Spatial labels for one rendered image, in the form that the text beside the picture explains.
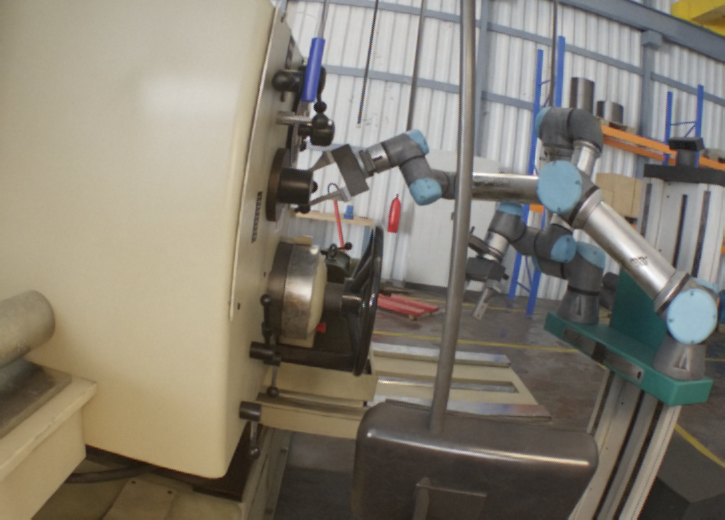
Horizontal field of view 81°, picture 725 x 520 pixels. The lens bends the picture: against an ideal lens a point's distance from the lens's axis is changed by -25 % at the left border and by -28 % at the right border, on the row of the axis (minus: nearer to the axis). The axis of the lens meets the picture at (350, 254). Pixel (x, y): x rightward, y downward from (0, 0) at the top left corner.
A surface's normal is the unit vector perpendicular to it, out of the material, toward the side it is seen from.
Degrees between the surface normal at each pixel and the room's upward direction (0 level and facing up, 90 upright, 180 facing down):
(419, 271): 90
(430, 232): 90
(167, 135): 90
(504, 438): 19
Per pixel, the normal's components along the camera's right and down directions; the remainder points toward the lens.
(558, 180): -0.69, -0.06
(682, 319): -0.54, 0.11
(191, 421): 0.00, 0.14
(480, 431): 0.04, -0.89
